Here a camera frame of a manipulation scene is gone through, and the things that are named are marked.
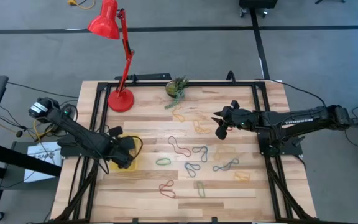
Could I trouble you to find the grey floor box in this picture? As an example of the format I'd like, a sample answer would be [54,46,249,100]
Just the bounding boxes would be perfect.
[9,141,62,190]

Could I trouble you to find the black cable with plug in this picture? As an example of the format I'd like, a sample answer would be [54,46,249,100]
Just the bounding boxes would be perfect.
[0,104,30,138]

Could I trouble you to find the yellow plastic bin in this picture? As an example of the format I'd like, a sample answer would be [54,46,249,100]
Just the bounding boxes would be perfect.
[109,133,140,172]

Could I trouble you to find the potted succulent plant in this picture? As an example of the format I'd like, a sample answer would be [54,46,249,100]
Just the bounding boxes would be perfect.
[164,75,190,110]

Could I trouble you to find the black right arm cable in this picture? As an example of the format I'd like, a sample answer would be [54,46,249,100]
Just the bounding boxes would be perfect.
[255,78,328,108]

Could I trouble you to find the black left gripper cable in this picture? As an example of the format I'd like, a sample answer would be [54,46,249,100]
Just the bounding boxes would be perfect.
[128,135,144,160]

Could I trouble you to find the yellow rubber band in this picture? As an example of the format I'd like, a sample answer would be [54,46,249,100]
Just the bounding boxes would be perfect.
[172,105,186,123]
[213,145,237,161]
[233,170,251,183]
[192,120,212,135]

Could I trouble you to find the black wheeled cart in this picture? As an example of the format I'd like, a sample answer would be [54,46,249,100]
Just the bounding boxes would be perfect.
[239,0,278,19]

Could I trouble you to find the red desk lamp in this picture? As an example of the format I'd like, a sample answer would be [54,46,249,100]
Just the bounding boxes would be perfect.
[87,0,135,113]

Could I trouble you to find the yellow extension cable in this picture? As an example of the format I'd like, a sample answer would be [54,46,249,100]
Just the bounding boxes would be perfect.
[68,0,96,10]

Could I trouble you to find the white printed paper sheet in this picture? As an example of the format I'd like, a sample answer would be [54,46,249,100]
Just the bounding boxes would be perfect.
[23,142,62,184]

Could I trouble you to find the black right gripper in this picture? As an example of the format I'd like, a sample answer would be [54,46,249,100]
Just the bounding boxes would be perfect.
[211,99,257,141]

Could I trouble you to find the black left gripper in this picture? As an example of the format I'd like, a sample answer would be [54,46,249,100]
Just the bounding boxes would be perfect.
[108,125,137,170]

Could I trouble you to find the blue rubber band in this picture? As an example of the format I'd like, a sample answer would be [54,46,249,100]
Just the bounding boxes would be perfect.
[212,157,240,172]
[191,146,209,164]
[183,162,201,179]

